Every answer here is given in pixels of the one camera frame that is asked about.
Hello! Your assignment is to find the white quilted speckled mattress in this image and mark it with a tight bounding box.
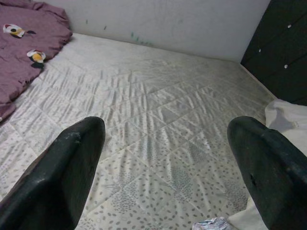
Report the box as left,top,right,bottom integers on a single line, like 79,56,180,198
0,32,276,230

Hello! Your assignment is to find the white pillow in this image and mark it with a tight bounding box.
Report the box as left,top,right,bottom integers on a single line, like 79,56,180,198
227,98,307,230

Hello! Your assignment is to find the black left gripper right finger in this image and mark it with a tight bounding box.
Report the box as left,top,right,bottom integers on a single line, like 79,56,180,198
226,115,307,230

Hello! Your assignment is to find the purple blanket with duck prints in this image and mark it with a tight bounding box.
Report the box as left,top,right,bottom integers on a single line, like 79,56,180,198
0,0,74,123

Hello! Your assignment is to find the black tufted headboard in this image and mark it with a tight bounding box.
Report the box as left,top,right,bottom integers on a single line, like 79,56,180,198
240,0,307,106

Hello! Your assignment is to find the crumpled patterned cloth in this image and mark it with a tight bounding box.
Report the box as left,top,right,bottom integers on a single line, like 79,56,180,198
193,216,231,230

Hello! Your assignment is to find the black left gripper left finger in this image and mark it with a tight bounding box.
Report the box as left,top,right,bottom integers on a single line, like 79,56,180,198
0,116,107,230

